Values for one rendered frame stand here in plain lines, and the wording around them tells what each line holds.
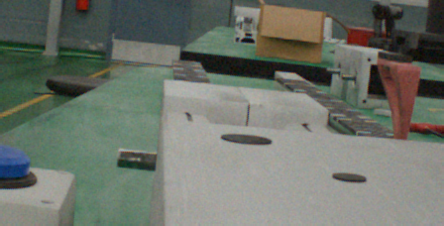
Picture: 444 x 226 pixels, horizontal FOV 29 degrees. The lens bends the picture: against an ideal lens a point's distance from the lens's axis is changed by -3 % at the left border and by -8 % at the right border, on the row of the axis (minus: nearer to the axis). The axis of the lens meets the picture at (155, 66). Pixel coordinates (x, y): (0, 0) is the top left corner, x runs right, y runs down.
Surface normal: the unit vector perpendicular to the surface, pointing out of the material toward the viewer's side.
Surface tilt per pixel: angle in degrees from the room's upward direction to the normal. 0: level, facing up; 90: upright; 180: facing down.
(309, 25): 64
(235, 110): 90
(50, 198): 0
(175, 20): 90
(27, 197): 0
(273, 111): 90
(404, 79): 111
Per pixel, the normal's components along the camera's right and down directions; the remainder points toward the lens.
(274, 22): -0.11, -0.31
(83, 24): -0.12, 0.07
